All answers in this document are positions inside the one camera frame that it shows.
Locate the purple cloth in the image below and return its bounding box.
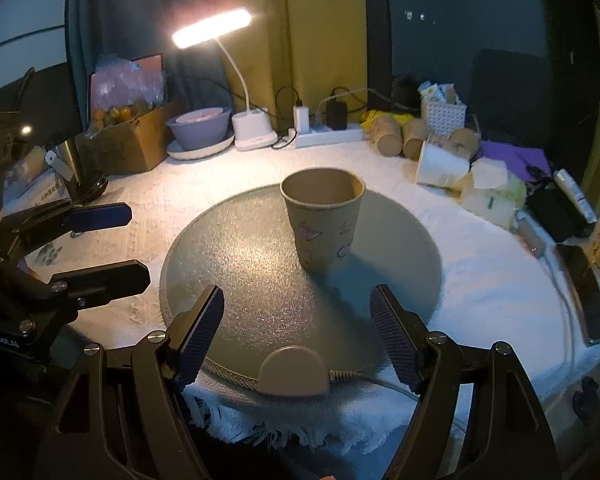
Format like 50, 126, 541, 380
479, 141, 552, 182

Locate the plastic bag of fruit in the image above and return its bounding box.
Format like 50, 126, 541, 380
88, 54, 166, 126

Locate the black smartphone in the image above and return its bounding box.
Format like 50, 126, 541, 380
555, 244, 600, 347

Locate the black charger plug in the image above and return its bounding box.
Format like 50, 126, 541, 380
325, 100, 348, 130

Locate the white desk lamp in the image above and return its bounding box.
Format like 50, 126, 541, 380
170, 8, 280, 152

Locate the purple bowl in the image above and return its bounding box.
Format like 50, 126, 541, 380
166, 107, 230, 151

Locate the white charger plug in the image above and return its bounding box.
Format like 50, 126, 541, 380
294, 105, 311, 134

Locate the cardboard box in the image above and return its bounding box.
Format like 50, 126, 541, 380
76, 101, 185, 177

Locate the white plate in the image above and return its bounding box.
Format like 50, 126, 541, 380
166, 132, 235, 160

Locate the round grey tray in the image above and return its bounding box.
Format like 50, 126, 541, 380
159, 185, 442, 389

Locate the white mesh basket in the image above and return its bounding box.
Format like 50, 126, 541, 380
420, 99, 467, 136

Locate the brown paper cup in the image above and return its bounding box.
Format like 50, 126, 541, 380
370, 115, 403, 157
402, 118, 432, 160
436, 128, 480, 160
279, 167, 366, 273

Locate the metal cup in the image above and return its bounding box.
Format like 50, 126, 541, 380
45, 139, 108, 205

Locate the white power strip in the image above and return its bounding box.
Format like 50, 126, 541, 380
294, 122, 365, 148

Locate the white table cloth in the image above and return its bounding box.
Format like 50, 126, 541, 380
28, 142, 600, 454

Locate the white paper cup lying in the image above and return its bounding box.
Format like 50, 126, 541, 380
415, 142, 469, 188

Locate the white tube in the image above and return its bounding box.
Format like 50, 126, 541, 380
553, 169, 597, 224

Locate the round beige controller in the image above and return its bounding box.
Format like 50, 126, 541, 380
257, 346, 330, 398

